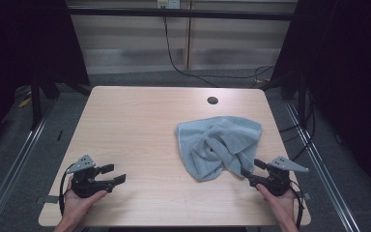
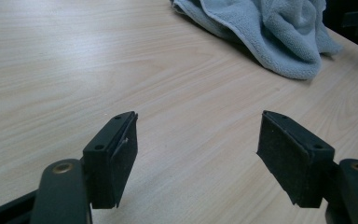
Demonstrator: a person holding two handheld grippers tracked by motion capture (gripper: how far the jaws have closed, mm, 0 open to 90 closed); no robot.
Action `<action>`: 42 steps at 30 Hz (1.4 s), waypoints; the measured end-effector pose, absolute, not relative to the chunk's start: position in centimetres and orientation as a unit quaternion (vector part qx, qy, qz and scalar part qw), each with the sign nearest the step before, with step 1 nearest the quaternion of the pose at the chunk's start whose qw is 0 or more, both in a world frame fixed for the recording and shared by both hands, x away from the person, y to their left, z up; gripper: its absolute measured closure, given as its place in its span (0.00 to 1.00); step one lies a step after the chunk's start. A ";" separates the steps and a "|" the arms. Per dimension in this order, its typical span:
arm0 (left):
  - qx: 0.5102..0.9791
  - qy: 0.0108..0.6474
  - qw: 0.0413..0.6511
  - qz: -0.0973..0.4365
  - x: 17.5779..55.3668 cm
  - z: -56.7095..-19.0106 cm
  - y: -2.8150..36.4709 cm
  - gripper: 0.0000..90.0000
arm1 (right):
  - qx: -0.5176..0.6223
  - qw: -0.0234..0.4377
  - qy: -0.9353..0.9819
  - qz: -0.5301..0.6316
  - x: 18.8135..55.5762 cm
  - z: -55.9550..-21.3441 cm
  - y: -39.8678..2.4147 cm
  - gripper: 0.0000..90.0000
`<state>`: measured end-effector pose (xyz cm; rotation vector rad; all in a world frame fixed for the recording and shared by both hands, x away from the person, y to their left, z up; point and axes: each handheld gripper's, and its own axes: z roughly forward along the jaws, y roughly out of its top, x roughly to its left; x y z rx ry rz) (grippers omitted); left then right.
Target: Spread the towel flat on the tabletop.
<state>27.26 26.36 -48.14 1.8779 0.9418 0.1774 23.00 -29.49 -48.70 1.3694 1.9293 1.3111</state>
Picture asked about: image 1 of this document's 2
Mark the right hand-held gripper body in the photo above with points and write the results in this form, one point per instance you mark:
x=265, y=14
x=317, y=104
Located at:
x=277, y=183

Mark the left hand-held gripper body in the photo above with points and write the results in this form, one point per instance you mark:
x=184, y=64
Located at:
x=85, y=185

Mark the light blue towel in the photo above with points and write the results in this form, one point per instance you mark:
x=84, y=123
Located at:
x=215, y=145

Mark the person's left hand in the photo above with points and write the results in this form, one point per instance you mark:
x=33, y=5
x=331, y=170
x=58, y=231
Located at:
x=77, y=208

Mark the person's right hand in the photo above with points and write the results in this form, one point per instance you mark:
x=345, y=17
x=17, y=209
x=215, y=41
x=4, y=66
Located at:
x=283, y=208

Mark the grey tape strip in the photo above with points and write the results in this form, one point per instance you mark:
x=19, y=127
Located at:
x=307, y=196
x=51, y=199

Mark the small black floor object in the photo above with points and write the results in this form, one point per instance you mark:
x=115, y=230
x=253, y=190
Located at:
x=60, y=135

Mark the yellow object on floor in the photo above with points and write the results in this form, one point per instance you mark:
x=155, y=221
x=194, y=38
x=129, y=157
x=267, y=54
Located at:
x=24, y=102

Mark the dark curtain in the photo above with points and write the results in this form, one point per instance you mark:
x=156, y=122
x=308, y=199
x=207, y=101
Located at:
x=351, y=80
x=19, y=48

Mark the metal floor rail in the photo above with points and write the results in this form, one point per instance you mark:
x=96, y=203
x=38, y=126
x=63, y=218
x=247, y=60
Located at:
x=13, y=170
x=322, y=167

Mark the white wall socket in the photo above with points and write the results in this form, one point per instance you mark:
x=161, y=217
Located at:
x=169, y=4

